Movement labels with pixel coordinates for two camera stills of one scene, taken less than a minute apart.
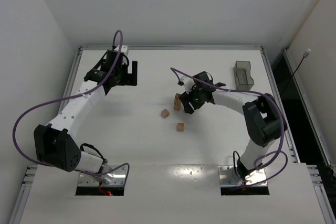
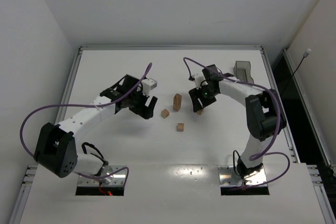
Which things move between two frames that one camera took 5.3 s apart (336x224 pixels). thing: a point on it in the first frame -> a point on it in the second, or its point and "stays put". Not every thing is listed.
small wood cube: x=165 y=113 stays put
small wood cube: x=180 y=127 stays put
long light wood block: x=177 y=105 stays put
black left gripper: x=126 y=74 -> x=140 y=106
